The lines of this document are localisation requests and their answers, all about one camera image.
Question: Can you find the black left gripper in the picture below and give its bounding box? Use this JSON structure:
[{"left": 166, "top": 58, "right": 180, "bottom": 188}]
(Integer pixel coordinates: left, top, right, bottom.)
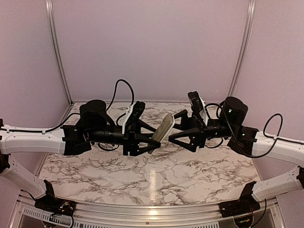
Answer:
[{"left": 87, "top": 119, "right": 162, "bottom": 156}]

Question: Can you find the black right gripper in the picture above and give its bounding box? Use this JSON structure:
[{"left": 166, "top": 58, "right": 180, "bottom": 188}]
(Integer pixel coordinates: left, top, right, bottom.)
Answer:
[{"left": 164, "top": 109, "right": 236, "bottom": 152}]

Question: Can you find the white remote control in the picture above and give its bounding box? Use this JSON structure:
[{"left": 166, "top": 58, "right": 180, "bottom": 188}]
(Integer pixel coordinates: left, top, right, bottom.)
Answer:
[{"left": 148, "top": 114, "right": 175, "bottom": 154}]

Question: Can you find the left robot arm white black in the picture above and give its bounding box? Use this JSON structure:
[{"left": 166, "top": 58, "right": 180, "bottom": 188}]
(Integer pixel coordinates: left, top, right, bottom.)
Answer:
[{"left": 0, "top": 100, "right": 161, "bottom": 211}]

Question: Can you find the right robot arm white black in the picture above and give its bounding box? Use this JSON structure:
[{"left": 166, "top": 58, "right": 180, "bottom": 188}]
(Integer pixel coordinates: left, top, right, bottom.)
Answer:
[{"left": 169, "top": 92, "right": 304, "bottom": 213}]

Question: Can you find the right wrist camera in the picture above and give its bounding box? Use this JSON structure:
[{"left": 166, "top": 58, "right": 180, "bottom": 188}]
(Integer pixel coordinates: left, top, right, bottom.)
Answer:
[{"left": 188, "top": 91, "right": 209, "bottom": 125}]

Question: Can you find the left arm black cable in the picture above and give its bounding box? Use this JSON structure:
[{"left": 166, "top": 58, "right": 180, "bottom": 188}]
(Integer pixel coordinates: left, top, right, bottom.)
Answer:
[{"left": 0, "top": 79, "right": 136, "bottom": 152}]

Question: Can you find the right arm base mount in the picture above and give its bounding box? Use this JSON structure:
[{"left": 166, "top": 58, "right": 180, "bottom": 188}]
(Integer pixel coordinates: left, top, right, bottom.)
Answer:
[{"left": 219, "top": 199, "right": 261, "bottom": 218}]

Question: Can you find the right aluminium frame post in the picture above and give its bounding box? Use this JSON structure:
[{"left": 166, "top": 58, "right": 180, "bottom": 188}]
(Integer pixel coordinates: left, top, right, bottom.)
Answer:
[{"left": 228, "top": 0, "right": 256, "bottom": 96}]

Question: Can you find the aluminium frame post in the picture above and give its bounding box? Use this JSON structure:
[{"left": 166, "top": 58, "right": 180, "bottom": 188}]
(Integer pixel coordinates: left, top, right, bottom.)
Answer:
[
  {"left": 228, "top": 0, "right": 256, "bottom": 96},
  {"left": 45, "top": 0, "right": 73, "bottom": 106}
]

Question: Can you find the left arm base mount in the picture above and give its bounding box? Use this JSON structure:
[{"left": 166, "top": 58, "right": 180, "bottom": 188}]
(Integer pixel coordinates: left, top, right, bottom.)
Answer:
[{"left": 35, "top": 199, "right": 76, "bottom": 216}]

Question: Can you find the front aluminium rail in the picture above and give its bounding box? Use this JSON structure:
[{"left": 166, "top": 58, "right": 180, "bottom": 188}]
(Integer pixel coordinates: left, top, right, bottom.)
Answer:
[{"left": 8, "top": 191, "right": 285, "bottom": 228}]

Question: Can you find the left aluminium frame post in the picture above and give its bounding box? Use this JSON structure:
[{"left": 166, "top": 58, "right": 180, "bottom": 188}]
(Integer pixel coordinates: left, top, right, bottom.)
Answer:
[{"left": 45, "top": 0, "right": 73, "bottom": 106}]

